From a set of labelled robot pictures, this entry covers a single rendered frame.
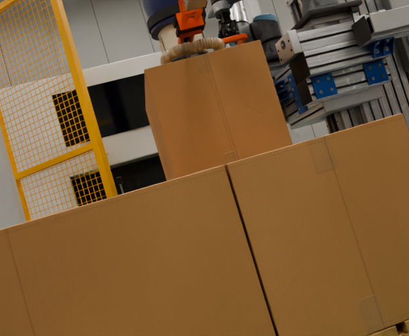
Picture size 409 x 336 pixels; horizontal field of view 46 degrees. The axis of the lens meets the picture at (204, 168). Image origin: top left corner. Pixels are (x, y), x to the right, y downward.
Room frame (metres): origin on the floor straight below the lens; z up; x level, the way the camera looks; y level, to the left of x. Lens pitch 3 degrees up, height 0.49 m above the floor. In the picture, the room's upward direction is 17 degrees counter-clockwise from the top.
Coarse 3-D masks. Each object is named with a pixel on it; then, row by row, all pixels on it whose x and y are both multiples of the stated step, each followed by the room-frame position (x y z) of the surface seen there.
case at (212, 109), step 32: (192, 64) 1.55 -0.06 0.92; (224, 64) 1.56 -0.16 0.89; (256, 64) 1.57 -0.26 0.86; (160, 96) 1.53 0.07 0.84; (192, 96) 1.54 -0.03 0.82; (224, 96) 1.56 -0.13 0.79; (256, 96) 1.57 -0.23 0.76; (160, 128) 1.57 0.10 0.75; (192, 128) 1.54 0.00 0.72; (224, 128) 1.55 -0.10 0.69; (256, 128) 1.57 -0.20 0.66; (192, 160) 1.53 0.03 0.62; (224, 160) 1.55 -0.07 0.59
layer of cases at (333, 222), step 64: (384, 128) 1.00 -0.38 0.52; (128, 192) 0.90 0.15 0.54; (192, 192) 0.91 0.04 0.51; (256, 192) 0.94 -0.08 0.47; (320, 192) 0.96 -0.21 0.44; (384, 192) 0.99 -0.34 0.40; (0, 256) 0.84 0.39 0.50; (64, 256) 0.86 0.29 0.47; (128, 256) 0.89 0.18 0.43; (192, 256) 0.91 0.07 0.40; (256, 256) 0.93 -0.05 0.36; (320, 256) 0.95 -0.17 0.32; (384, 256) 0.98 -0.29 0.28; (0, 320) 0.84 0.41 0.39; (64, 320) 0.86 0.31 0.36; (128, 320) 0.88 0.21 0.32; (192, 320) 0.90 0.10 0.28; (256, 320) 0.92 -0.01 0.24; (320, 320) 0.95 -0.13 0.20; (384, 320) 0.97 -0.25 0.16
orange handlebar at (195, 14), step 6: (186, 12) 1.47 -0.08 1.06; (192, 12) 1.48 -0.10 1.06; (198, 12) 1.49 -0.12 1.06; (186, 18) 1.51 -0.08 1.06; (198, 18) 1.56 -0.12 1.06; (192, 36) 1.71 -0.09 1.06; (234, 36) 1.91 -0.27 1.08; (240, 36) 1.92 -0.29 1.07; (246, 36) 1.93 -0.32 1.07; (180, 42) 1.74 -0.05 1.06; (228, 42) 1.91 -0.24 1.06; (240, 42) 1.98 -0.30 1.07
